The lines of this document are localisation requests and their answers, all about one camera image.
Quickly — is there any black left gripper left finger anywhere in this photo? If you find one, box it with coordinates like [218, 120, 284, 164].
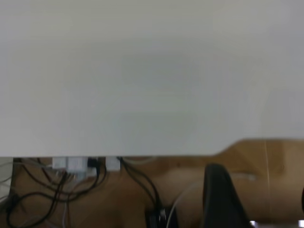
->
[201, 163, 252, 228]

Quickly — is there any black connector block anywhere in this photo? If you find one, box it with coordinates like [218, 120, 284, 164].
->
[145, 206, 178, 228]

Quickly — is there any white plug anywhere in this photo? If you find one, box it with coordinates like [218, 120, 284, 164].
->
[105, 156, 122, 172]

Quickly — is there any black plug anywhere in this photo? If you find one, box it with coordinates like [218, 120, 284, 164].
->
[87, 157, 100, 178]

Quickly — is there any white power strip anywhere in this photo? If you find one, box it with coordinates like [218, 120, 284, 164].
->
[51, 156, 88, 180]

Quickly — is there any white box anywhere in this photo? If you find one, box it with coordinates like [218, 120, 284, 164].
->
[0, 158, 14, 202]

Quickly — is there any white cable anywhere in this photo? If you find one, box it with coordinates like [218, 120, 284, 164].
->
[166, 182, 205, 228]

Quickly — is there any thick black cable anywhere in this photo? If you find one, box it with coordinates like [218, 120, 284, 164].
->
[116, 156, 166, 214]

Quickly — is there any thin black cable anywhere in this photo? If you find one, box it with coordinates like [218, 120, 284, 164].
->
[7, 158, 105, 228]

